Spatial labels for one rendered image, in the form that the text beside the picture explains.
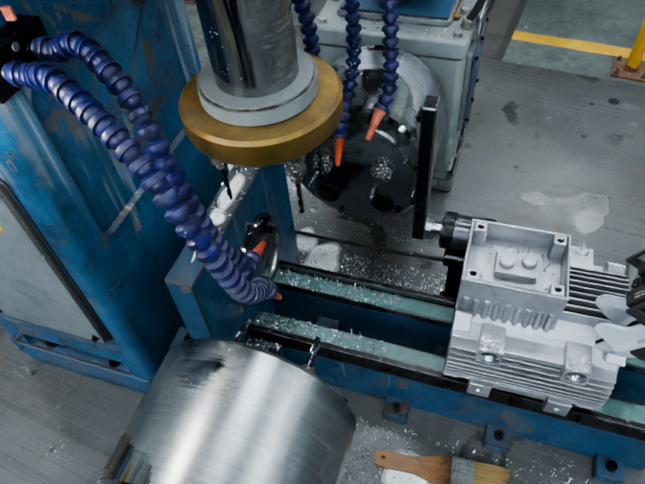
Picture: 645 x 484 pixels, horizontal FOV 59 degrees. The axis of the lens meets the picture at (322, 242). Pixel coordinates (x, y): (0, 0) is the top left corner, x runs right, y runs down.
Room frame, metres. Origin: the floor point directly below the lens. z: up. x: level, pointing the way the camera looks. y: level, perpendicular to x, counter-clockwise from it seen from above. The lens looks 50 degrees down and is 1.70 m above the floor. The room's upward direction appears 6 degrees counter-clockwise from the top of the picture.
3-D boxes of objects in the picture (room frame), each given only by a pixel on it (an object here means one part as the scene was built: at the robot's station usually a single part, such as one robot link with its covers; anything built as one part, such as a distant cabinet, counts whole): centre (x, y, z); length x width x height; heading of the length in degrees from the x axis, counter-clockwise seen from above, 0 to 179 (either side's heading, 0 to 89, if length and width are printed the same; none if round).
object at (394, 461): (0.28, -0.14, 0.80); 0.21 x 0.05 x 0.01; 72
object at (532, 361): (0.40, -0.27, 1.02); 0.20 x 0.19 x 0.19; 68
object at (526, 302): (0.41, -0.23, 1.11); 0.12 x 0.11 x 0.07; 68
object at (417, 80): (0.82, -0.12, 1.04); 0.41 x 0.25 x 0.25; 157
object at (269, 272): (0.55, 0.10, 1.02); 0.15 x 0.02 x 0.15; 157
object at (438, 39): (1.06, -0.22, 0.99); 0.35 x 0.31 x 0.37; 157
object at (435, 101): (0.59, -0.16, 1.12); 0.04 x 0.03 x 0.26; 67
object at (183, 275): (0.58, 0.16, 0.97); 0.30 x 0.11 x 0.34; 157
